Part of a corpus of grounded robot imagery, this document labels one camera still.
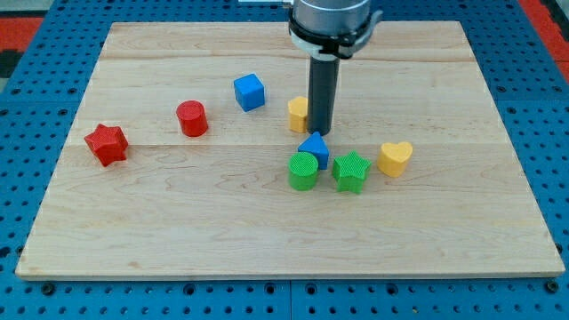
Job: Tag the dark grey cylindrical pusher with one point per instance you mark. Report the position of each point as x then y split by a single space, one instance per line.
323 77

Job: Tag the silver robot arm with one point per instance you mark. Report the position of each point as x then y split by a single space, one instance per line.
328 31

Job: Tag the yellow hexagon block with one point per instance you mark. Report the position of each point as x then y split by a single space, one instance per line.
297 114

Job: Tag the blue cube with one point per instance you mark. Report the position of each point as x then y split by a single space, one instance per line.
249 92

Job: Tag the blue triangle block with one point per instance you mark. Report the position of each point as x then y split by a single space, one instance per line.
315 145

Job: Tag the green cylinder block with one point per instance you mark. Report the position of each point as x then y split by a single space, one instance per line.
303 169

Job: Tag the green star block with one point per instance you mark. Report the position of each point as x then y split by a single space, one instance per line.
350 172

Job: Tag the yellow heart block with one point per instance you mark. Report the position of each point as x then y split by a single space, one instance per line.
394 158

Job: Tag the red cylinder block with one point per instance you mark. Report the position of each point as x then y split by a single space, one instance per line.
192 118

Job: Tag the wooden board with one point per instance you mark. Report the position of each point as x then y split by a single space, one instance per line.
219 206

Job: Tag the red star block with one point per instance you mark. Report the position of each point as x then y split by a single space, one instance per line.
107 143

